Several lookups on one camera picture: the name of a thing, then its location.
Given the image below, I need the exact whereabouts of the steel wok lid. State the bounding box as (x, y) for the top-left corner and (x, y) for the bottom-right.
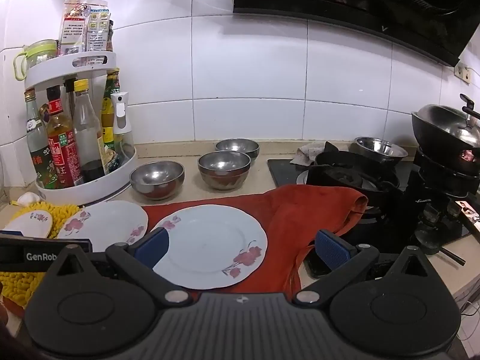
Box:
(416, 94), (480, 147)

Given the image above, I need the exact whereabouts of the black glass gas stove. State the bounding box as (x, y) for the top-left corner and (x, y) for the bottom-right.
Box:
(267, 157), (474, 275)

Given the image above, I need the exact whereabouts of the wide steel bowl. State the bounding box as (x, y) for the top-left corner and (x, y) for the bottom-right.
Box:
(353, 136), (409, 164)

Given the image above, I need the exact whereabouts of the green lid glass jar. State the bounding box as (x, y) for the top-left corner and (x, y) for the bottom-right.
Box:
(14, 39), (59, 82)

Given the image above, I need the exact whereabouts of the red label sauce bottle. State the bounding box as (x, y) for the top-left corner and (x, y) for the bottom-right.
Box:
(45, 85), (85, 189)

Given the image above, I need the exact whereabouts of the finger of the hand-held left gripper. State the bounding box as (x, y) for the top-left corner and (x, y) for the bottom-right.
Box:
(0, 232), (94, 253)

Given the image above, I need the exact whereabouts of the wall socket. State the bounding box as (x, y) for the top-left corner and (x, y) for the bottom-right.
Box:
(454, 62), (473, 83)

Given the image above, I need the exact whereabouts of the white two-tier condiment rack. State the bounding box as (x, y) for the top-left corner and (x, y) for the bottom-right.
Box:
(24, 50), (138, 206)

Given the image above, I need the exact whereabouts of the red cloth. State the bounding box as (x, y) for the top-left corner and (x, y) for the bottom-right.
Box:
(142, 184), (369, 295)

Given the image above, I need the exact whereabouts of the black wok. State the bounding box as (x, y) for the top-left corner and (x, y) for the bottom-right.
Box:
(411, 104), (480, 170)

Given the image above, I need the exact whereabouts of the yellow white seasoning packet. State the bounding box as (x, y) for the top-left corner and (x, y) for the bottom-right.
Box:
(86, 7), (113, 53)

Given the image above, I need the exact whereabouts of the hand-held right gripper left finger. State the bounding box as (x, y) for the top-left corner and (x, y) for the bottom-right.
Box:
(47, 228), (192, 305)

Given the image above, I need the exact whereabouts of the grey rag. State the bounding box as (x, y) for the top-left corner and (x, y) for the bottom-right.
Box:
(290, 143), (325, 167)

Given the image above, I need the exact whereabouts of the large white floral plate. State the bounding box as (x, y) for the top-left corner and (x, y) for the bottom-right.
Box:
(152, 204), (268, 290)

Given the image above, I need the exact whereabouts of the clear bottle with green label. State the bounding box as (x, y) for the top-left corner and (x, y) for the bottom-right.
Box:
(25, 88), (58, 189)

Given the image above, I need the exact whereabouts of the steel burner tray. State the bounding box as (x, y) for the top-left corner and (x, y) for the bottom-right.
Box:
(296, 170), (377, 196)

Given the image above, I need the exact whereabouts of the small white floral dish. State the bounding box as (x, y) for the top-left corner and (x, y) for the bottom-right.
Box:
(1, 211), (53, 239)

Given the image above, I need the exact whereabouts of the green yellow label bottle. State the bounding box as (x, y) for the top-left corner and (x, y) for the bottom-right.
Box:
(100, 69), (121, 155)

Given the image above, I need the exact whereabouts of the red white seasoning packet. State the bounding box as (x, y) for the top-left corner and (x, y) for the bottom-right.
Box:
(59, 0), (91, 58)

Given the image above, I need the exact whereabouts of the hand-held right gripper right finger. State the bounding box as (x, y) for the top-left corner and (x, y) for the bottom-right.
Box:
(293, 229), (436, 305)

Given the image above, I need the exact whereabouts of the yellow cap dark liquid bottle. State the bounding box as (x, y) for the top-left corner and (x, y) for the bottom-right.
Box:
(72, 79), (106, 183)

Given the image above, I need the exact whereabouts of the white spray bottle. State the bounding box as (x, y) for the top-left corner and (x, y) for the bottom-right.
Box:
(110, 91), (135, 159)

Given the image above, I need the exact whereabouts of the yellow chenille mat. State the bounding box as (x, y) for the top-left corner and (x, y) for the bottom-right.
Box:
(0, 201), (82, 309)

